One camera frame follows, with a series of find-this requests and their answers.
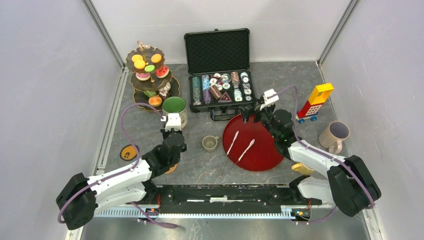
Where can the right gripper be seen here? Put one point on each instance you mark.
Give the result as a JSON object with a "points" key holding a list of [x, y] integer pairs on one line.
{"points": [[248, 111]]}

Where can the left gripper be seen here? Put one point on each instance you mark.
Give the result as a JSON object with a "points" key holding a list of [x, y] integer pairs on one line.
{"points": [[165, 132]]}

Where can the green bowl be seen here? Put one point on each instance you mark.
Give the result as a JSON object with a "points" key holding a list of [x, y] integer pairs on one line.
{"points": [[176, 104]]}

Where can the red round tray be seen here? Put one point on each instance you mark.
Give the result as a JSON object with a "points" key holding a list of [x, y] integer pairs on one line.
{"points": [[262, 156]]}

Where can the woven coaster front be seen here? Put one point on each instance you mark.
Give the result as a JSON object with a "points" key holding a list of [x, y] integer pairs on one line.
{"points": [[171, 169]]}

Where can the orange peach bun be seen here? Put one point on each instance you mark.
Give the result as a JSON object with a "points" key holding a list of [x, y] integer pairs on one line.
{"points": [[155, 101]]}

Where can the chocolate cake slice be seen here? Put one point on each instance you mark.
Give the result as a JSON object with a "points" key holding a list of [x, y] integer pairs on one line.
{"points": [[164, 95]]}

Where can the white striped donut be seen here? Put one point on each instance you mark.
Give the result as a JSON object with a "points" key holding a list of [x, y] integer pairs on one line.
{"points": [[165, 90]]}

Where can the white rectangular pastry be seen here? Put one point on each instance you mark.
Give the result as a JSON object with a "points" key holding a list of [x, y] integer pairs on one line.
{"points": [[150, 93]]}

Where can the red frosted donut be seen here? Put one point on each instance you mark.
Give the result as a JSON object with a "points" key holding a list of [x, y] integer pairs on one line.
{"points": [[162, 72]]}

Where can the pink frosted donut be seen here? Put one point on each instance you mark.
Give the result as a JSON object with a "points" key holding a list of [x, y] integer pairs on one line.
{"points": [[142, 76]]}

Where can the green macaron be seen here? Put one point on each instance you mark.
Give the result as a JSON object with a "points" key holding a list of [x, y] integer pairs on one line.
{"points": [[150, 68]]}

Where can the orange round biscuit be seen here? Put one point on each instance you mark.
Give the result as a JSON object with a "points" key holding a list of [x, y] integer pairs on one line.
{"points": [[139, 64]]}

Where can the yellow round cookie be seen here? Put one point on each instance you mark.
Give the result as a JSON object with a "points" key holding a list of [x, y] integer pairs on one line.
{"points": [[156, 58]]}

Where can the orange waffle biscuit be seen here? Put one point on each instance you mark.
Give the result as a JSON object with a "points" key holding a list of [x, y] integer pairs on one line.
{"points": [[136, 57]]}

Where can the beige purple mug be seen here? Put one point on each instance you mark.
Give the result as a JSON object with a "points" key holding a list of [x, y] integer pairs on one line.
{"points": [[333, 136]]}

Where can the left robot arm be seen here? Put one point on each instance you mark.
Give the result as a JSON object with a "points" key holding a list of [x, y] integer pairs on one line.
{"points": [[84, 197]]}

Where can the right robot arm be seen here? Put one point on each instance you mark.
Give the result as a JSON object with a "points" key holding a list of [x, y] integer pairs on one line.
{"points": [[347, 183]]}

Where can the small grey-green cup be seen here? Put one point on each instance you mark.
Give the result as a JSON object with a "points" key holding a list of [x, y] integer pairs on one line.
{"points": [[210, 143]]}

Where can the black poker chip case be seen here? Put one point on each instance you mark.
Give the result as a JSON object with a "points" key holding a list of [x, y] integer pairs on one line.
{"points": [[219, 78]]}

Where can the orange black coaster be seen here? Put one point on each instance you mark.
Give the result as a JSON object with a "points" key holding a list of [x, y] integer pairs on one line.
{"points": [[128, 153]]}

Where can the three-tier dessert stand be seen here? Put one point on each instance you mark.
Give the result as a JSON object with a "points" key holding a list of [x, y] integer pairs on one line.
{"points": [[154, 83]]}

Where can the toy block tower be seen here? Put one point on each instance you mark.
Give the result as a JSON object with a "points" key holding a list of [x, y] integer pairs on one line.
{"points": [[315, 101]]}

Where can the yellow cup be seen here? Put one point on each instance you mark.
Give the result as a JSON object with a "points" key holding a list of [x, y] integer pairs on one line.
{"points": [[302, 169]]}

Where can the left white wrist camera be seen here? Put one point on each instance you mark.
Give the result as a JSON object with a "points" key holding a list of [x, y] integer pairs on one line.
{"points": [[172, 121]]}

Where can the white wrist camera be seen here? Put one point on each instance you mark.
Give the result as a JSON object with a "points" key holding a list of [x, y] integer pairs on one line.
{"points": [[172, 121], [269, 97]]}

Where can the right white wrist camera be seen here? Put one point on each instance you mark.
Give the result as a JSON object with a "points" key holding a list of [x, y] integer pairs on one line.
{"points": [[269, 97]]}

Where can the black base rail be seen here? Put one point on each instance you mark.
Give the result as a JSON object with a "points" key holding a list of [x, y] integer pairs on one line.
{"points": [[226, 201]]}

